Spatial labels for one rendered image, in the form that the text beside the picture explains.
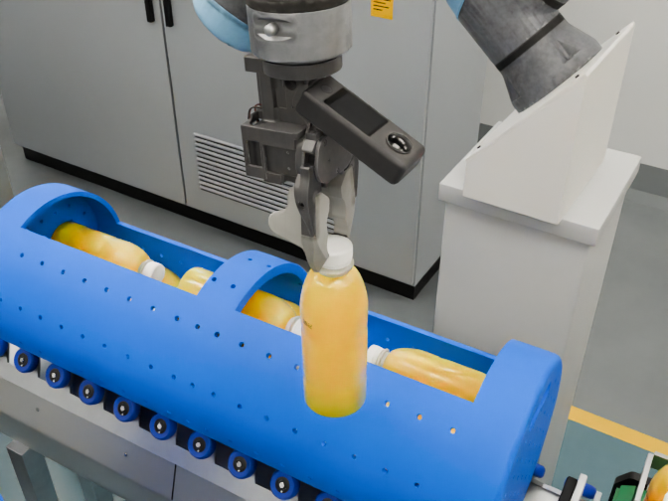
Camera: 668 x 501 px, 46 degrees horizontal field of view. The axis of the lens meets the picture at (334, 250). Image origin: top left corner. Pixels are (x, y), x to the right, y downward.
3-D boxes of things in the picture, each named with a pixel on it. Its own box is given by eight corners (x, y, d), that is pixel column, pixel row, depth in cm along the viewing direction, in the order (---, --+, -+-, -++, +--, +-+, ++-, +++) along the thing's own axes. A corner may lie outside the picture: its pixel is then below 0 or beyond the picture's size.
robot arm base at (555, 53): (531, 96, 162) (501, 59, 162) (609, 38, 151) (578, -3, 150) (507, 124, 147) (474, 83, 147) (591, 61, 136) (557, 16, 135)
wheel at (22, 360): (22, 345, 137) (13, 345, 135) (42, 348, 135) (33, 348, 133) (18, 371, 137) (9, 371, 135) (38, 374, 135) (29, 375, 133)
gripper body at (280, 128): (286, 152, 81) (276, 35, 75) (361, 166, 77) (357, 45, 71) (245, 183, 75) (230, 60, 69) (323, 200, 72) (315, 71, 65)
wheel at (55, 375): (53, 359, 134) (45, 360, 132) (74, 363, 132) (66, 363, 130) (50, 386, 134) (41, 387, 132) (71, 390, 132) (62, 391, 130)
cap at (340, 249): (336, 248, 82) (336, 233, 81) (360, 263, 80) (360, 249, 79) (306, 260, 80) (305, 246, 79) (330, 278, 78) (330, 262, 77)
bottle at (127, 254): (43, 248, 134) (127, 280, 127) (66, 214, 136) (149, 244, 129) (65, 266, 140) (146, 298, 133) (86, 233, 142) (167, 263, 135)
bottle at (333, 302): (339, 366, 94) (338, 235, 84) (378, 398, 90) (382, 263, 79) (291, 392, 91) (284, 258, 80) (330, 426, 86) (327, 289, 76)
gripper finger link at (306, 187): (315, 224, 77) (317, 137, 74) (331, 227, 76) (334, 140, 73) (290, 239, 73) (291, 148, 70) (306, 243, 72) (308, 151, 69)
